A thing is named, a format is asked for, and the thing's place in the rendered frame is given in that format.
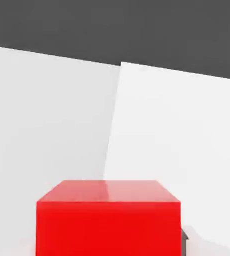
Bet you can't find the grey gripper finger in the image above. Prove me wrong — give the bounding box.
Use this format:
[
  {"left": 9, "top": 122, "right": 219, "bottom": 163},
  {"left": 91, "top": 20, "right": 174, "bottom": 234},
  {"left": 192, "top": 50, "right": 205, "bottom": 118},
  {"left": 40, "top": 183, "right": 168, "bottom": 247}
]
[{"left": 180, "top": 224, "right": 230, "bottom": 256}]

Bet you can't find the small red cube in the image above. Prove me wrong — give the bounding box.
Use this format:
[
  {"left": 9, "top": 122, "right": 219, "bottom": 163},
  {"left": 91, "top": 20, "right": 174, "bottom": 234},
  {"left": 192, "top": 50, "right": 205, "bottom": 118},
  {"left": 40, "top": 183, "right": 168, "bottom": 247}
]
[{"left": 35, "top": 179, "right": 182, "bottom": 256}]

